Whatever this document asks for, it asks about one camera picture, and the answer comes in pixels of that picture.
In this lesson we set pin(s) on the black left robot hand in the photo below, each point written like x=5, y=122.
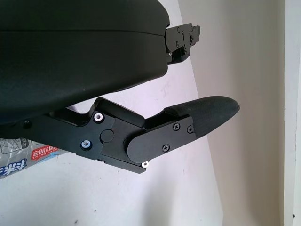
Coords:
x=77, y=58

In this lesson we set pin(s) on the purple trash bag roll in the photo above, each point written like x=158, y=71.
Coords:
x=21, y=160

